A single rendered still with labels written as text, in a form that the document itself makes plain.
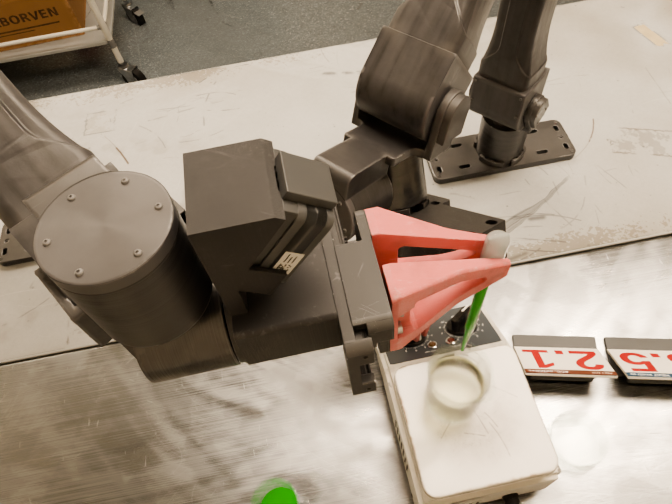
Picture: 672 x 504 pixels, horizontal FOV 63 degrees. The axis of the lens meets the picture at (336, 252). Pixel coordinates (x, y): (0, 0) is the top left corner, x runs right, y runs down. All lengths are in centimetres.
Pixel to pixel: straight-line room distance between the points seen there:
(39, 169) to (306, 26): 234
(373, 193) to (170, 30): 242
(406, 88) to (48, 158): 25
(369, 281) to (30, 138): 21
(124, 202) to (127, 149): 67
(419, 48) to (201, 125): 52
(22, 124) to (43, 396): 43
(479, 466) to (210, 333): 31
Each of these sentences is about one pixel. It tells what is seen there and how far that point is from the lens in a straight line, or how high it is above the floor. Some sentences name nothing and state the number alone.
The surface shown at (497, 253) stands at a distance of 31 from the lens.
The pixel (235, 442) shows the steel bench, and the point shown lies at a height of 90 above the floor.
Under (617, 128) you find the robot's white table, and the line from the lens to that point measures 90.
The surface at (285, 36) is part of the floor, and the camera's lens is 260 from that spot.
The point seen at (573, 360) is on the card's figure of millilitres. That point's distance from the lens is 64.
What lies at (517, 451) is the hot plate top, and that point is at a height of 99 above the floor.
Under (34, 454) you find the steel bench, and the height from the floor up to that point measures 90.
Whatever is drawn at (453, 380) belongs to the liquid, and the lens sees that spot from 49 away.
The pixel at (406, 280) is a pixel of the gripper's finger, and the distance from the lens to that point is 27.
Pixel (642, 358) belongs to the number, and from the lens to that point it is 68.
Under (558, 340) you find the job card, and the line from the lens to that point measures 67.
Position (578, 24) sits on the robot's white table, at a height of 90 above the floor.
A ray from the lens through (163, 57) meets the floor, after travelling 266.
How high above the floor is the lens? 149
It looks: 57 degrees down
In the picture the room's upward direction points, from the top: 8 degrees counter-clockwise
